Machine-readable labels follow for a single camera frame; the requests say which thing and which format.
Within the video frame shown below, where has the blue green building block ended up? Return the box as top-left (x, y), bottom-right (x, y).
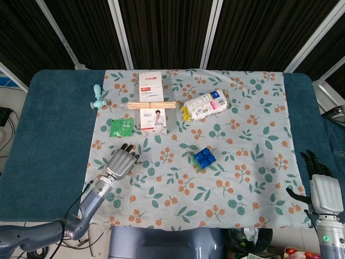
top-left (192, 147), bottom-right (217, 172)

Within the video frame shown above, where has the white plastic bag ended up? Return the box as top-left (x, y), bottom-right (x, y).
top-left (243, 228), bottom-right (259, 242)

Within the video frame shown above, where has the bundle of wooden sticks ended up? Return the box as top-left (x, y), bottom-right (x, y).
top-left (120, 100), bottom-right (177, 110)

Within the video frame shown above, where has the green sachet packet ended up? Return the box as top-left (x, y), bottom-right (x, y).
top-left (109, 118), bottom-right (135, 138)

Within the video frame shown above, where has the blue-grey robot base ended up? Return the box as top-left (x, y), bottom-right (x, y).
top-left (107, 226), bottom-right (225, 259)

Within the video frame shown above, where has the floral patterned cloth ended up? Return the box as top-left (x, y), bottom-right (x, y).
top-left (78, 69), bottom-right (314, 230)

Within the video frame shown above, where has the teal blue table cover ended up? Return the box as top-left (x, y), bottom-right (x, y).
top-left (0, 69), bottom-right (345, 224)

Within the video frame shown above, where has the black cable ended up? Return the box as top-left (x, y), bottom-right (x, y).
top-left (61, 179), bottom-right (95, 227)

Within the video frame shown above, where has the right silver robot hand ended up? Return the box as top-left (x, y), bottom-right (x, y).
top-left (286, 149), bottom-right (342, 215)

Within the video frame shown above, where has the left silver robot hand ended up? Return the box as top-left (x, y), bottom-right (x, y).
top-left (105, 144), bottom-right (140, 181)

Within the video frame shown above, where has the white plastic snack package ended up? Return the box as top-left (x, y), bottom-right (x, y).
top-left (180, 90), bottom-right (231, 121)

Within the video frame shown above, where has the black device with cables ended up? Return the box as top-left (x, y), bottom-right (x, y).
top-left (0, 107), bottom-right (13, 127)

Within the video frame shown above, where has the white red lamp box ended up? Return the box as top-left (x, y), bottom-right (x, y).
top-left (138, 72), bottom-right (167, 135)

